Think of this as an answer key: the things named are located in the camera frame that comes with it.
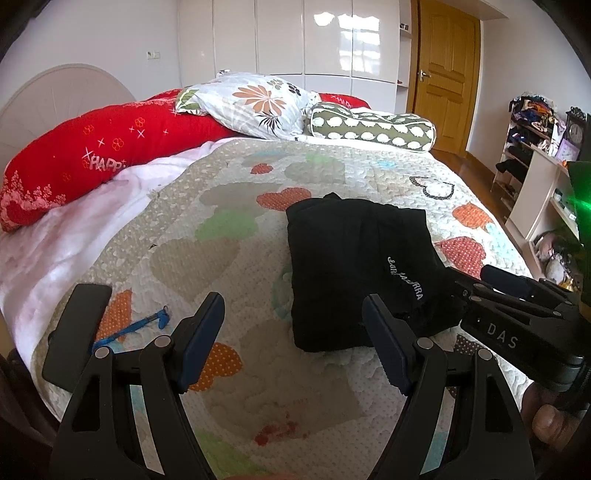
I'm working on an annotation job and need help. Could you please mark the black pants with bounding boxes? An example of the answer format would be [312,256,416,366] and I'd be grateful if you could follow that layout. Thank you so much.
[287,193,460,353]

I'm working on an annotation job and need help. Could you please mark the right hand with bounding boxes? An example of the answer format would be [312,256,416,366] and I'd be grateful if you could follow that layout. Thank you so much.
[521,383,581,452]

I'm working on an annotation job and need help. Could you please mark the white tv shelf unit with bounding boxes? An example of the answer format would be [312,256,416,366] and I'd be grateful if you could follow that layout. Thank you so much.
[505,147,579,279]

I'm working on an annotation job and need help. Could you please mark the pink white bedsheet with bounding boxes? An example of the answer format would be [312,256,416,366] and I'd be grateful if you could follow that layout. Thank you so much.
[1,139,228,365]

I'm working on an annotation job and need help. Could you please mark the black desk clock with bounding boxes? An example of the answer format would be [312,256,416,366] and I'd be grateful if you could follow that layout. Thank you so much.
[555,107,587,162]

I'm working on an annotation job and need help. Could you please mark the shoe rack with clutter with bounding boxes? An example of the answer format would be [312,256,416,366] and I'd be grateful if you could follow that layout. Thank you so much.
[491,92,557,211]

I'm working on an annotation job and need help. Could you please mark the green cloud pattern pillow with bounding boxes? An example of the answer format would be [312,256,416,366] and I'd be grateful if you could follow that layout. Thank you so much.
[304,102,437,151]

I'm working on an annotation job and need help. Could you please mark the long red bolster pillow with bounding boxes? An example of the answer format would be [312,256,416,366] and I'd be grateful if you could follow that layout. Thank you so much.
[1,90,367,232]

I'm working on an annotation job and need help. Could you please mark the wooden door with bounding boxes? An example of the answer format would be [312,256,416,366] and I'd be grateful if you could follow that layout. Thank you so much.
[409,1,481,156]

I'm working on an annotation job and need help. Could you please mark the white round headboard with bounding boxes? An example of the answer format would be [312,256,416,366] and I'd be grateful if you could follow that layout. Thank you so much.
[1,64,135,167]

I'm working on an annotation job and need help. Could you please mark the white glossy wardrobe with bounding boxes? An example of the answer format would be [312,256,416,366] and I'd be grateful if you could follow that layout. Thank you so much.
[177,1,412,113]

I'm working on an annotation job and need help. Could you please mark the floral white pillow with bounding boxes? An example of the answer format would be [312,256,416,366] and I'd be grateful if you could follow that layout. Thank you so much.
[175,72,321,140]

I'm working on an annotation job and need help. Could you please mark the blue lanyard strap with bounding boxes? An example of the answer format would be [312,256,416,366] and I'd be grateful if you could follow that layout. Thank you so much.
[91,304,172,354]

